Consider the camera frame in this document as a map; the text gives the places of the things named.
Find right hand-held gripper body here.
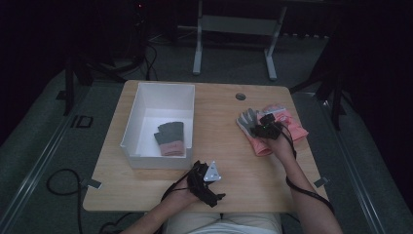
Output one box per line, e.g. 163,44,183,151
253,112,287,141

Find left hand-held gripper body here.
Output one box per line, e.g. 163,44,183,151
187,160,227,209

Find pink padded glove grey palm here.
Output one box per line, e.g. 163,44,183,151
236,107,275,157

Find pink padded glove cartoon print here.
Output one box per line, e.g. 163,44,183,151
258,103,310,144

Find grey knit glove pink cuff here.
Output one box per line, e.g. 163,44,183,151
153,132,186,158
158,121,185,156

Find white rectangular box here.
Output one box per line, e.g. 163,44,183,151
120,82,196,171

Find person's left hand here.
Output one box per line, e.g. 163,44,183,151
169,186,201,210

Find person's right hand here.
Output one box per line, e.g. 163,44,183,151
270,134,296,164

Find person's light trousers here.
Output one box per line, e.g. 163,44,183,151
161,212,284,234

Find black tripod stand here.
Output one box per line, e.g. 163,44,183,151
289,30,350,132
56,53,137,117

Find white metal stand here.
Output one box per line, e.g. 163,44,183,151
192,0,288,82

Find dark equipment tower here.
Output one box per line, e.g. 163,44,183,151
96,0,149,67

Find left hand-held gripper black cable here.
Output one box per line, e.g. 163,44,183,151
152,170,196,234

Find hand-held gripper black cable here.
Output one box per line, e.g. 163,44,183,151
278,121,336,215
152,170,196,234

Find grey table edge bracket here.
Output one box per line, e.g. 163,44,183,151
80,177,103,190
313,176,330,189

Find right hand-held gripper black cable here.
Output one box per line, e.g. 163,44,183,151
278,121,336,215

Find black floor cable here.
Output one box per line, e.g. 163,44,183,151
46,168,85,234

